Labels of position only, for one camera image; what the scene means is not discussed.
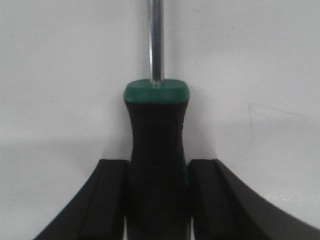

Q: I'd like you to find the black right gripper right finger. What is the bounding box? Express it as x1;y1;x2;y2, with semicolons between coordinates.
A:
188;159;320;240

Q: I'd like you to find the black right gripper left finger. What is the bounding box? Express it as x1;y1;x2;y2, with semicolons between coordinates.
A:
36;159;129;240

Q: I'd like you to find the green black handle screwdriver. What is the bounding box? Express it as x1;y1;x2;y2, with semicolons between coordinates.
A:
124;0;191;240

